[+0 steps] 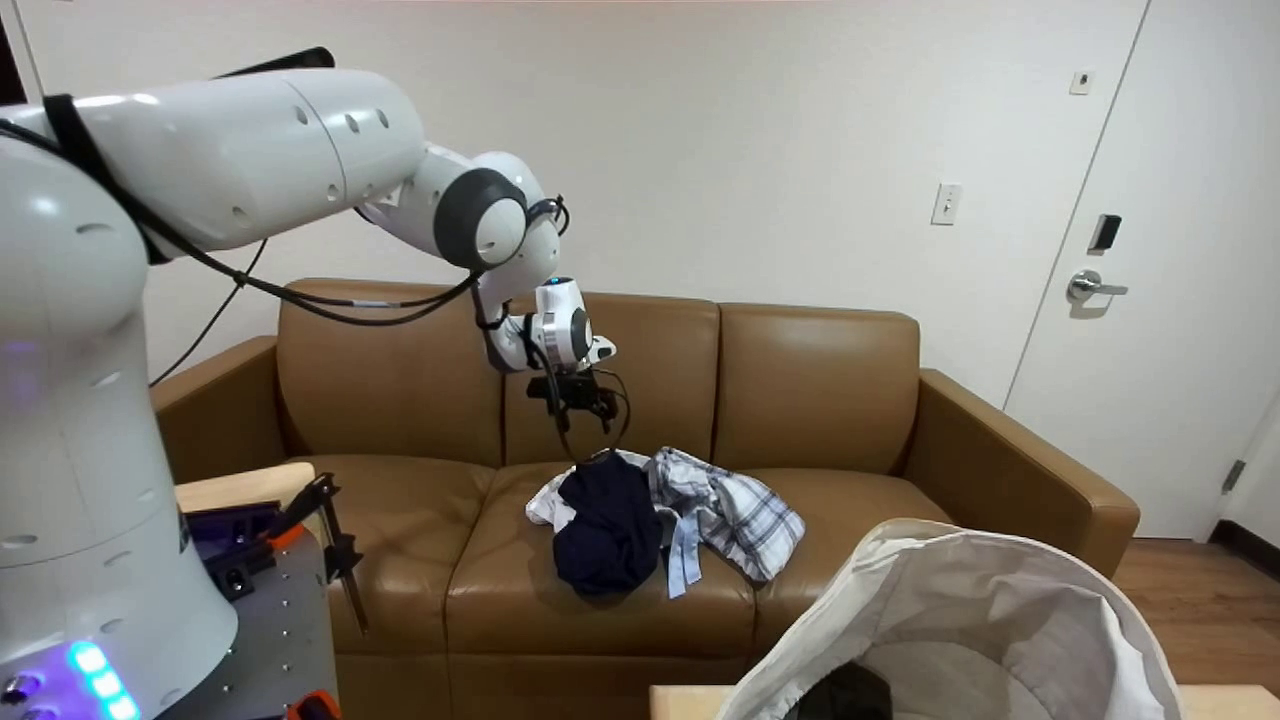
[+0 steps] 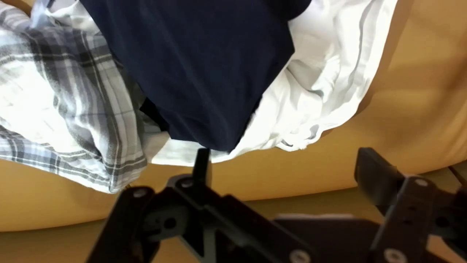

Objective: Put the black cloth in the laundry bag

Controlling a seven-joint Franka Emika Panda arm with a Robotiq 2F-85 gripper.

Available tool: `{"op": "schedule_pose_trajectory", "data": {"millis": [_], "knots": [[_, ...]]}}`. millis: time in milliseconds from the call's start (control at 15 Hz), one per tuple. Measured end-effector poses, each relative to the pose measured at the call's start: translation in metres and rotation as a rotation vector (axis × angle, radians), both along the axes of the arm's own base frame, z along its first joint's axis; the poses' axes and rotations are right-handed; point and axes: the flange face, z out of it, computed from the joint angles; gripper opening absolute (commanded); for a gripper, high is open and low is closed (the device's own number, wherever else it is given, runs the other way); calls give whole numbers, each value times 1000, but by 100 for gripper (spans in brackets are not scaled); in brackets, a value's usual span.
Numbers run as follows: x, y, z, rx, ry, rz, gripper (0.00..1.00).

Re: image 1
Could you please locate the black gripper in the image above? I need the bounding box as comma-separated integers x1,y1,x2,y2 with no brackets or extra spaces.
525,372,609,462

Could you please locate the black cloth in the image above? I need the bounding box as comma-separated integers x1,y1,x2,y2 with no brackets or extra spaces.
552,452,668,601

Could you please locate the blue white plaid cloth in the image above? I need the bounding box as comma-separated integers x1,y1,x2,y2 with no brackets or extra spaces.
646,445,807,601

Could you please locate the white patterned cloth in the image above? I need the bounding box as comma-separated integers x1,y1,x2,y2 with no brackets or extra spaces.
522,454,594,535

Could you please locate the grey fabric laundry bag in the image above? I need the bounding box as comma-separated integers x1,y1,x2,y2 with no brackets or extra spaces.
718,517,1189,720

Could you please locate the brown leather sofa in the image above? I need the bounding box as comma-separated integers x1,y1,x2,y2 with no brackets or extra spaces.
150,275,1144,720

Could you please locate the black orange clamp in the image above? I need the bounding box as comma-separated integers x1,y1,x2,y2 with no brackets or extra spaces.
257,473,372,631

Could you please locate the light wooden block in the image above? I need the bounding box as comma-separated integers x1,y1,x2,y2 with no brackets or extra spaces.
174,460,319,518

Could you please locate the black door keypad lock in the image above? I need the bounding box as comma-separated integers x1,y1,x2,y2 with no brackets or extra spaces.
1086,210,1126,261

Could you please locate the white door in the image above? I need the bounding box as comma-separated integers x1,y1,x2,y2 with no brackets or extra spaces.
1003,0,1280,543

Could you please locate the black stand pole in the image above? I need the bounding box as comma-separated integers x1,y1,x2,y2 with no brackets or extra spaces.
0,20,34,106

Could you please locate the black baseboard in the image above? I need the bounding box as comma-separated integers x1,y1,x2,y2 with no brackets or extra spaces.
1208,517,1280,583

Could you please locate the black robot cable hose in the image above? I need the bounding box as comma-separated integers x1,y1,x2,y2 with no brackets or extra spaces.
0,110,499,331

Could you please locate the grey perforated base plate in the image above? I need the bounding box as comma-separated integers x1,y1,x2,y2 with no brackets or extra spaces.
156,523,346,720

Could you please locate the thin black camera cable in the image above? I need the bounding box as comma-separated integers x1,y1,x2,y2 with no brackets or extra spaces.
143,236,272,390

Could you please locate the white light switch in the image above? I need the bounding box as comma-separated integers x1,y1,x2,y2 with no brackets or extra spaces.
930,178,963,231

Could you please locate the silver door handle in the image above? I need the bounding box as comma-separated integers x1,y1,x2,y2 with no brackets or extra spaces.
1060,267,1133,319

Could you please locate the black velcro strap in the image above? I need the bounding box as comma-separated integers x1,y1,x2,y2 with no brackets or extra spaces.
39,92,178,267

